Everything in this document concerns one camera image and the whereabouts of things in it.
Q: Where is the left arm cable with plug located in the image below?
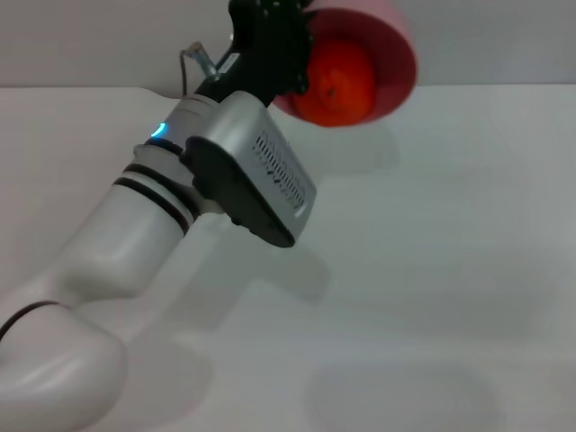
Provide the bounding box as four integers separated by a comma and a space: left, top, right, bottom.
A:
178, 40, 221, 100

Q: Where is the pink plastic bowl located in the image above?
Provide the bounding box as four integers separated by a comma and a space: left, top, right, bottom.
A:
273, 0, 419, 130

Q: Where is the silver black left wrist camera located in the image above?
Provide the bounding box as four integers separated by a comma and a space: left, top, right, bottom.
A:
179, 89, 319, 248

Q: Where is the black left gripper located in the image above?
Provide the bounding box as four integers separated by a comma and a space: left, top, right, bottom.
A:
193, 0, 316, 109

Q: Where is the orange fruit with stem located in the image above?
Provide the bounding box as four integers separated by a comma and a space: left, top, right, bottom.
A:
288, 35, 378, 128

